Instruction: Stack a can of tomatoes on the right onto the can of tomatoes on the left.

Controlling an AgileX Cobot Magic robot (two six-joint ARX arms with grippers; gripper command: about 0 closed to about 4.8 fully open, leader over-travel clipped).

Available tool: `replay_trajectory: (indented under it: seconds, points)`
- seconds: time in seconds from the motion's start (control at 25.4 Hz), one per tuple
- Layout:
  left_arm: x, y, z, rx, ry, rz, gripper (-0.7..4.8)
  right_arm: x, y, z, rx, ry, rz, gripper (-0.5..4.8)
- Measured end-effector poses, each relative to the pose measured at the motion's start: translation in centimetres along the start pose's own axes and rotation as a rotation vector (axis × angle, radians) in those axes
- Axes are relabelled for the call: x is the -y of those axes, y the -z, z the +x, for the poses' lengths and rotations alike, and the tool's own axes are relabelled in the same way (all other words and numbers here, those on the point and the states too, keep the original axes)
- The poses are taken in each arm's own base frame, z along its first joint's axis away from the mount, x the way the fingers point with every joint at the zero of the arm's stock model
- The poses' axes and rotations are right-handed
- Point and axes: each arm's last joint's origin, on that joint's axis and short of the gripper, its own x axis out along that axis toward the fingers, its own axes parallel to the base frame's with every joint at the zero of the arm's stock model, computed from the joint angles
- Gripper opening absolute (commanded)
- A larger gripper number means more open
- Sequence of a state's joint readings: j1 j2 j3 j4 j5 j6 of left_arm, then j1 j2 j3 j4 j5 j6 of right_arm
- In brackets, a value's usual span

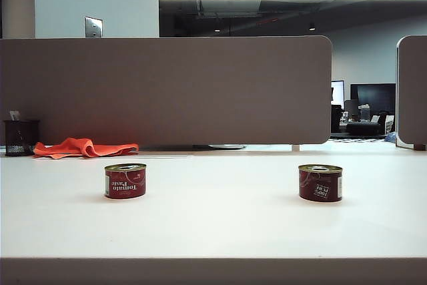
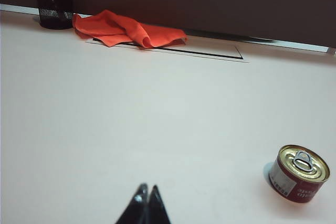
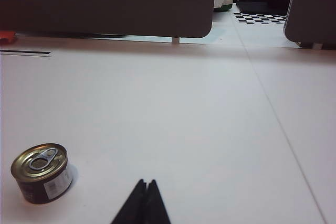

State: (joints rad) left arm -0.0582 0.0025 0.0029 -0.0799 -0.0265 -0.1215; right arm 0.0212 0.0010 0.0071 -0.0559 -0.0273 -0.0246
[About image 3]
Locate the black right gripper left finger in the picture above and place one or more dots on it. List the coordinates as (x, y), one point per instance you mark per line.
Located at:
(131, 208)

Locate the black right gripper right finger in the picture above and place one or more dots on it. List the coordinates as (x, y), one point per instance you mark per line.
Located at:
(155, 208)

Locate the tomato can with pull tab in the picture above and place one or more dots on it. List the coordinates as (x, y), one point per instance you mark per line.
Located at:
(39, 176)

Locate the black strip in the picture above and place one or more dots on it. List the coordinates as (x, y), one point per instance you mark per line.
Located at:
(26, 52)

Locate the large dark grey divider panel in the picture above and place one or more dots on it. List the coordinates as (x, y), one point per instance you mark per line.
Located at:
(105, 1)

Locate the red object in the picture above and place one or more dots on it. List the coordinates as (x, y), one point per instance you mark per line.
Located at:
(6, 36)

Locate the black white checkerboard sheet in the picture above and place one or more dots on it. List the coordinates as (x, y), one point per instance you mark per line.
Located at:
(260, 19)

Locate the white and green object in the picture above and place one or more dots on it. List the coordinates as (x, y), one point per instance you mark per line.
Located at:
(221, 1)

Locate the black mat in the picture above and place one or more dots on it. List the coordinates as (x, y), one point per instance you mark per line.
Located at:
(260, 7)

